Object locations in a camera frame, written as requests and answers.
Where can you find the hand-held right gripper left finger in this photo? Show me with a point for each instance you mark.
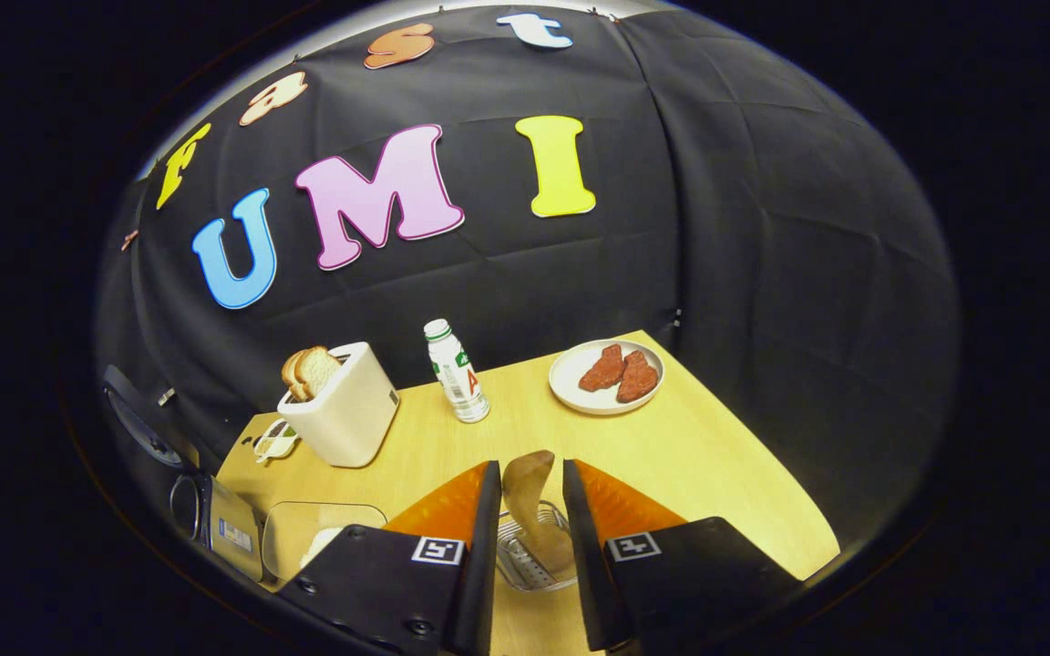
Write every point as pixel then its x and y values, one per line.
pixel 479 565

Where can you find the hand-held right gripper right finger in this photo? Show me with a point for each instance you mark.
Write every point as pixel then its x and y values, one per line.
pixel 584 565

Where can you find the wooden spoon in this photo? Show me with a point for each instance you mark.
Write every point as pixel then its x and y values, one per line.
pixel 530 492

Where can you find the white rice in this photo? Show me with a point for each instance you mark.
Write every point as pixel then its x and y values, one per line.
pixel 320 547

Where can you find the silver black rice cooker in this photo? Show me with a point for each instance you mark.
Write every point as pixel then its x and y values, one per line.
pixel 233 528

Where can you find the clear plastic rice box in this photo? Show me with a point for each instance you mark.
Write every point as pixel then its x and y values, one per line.
pixel 293 538

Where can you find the white round plate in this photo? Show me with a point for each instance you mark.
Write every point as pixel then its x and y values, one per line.
pixel 571 383

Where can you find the white milk bottle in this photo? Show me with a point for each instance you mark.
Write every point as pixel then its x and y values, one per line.
pixel 457 374

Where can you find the red meat slice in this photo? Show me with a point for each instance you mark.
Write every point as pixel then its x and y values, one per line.
pixel 602 369
pixel 637 378

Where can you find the white toaster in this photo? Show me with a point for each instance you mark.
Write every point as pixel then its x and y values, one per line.
pixel 347 419

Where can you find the white divided seasoning dish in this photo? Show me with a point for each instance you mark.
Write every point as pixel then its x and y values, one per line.
pixel 274 442

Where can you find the toasted bread slice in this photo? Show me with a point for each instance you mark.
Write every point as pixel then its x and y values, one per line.
pixel 320 369
pixel 291 375

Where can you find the black backdrop cloth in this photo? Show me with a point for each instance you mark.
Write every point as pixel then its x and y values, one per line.
pixel 762 228

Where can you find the pink clothes peg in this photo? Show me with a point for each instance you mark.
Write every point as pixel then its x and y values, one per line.
pixel 129 240

